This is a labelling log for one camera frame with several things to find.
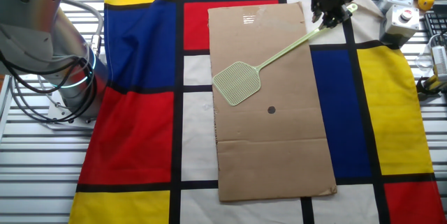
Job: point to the light green plastic flyswatter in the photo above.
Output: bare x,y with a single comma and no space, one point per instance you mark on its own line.
237,82

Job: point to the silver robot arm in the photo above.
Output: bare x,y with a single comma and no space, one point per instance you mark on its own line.
35,25

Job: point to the grey box red button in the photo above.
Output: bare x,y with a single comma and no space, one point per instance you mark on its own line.
399,25

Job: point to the black keyboard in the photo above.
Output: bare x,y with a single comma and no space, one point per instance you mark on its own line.
436,25

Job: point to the black round dot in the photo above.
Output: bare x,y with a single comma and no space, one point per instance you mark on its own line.
271,110

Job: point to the black yellow clamp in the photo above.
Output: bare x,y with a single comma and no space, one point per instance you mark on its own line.
431,85

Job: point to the brown cardboard sheet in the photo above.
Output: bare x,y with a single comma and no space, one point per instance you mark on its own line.
272,164

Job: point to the colour-block checked tablecloth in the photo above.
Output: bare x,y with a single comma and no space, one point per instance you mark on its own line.
139,130

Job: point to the silver ribbed camera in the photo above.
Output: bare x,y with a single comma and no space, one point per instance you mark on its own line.
440,60

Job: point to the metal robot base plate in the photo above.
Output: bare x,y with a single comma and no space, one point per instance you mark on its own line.
56,119

